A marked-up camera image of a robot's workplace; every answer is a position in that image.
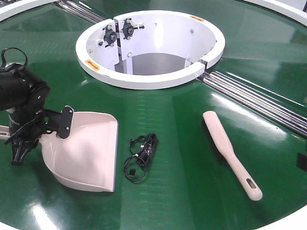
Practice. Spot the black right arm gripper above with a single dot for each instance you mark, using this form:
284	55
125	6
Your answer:
302	161

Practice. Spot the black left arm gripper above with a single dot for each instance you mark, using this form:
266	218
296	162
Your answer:
26	127

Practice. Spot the pink dustpan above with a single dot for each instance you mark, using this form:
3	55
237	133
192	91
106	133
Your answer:
86	159

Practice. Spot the pink hand broom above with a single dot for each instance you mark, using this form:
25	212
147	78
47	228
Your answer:
225	148

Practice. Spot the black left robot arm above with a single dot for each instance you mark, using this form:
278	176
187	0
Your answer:
23	95

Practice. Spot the steel conveyor rollers right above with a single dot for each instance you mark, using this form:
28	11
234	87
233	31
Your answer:
256	100

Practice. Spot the steel conveyor rollers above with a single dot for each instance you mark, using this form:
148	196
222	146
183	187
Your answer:
256	100
80	10

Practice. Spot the steel conveyor rollers far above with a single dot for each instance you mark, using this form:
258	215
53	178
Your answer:
80	10

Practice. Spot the white outer conveyor rim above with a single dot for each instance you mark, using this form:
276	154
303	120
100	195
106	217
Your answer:
287	10

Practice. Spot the black bearing block left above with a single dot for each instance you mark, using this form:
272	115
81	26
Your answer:
110	36

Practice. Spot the black bearing block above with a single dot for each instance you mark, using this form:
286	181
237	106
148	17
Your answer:
128	28
110	36

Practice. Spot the white outer rim left segment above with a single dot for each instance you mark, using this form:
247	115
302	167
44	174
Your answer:
12	9

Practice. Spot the black bearing block right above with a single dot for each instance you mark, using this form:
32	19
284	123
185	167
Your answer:
128	28

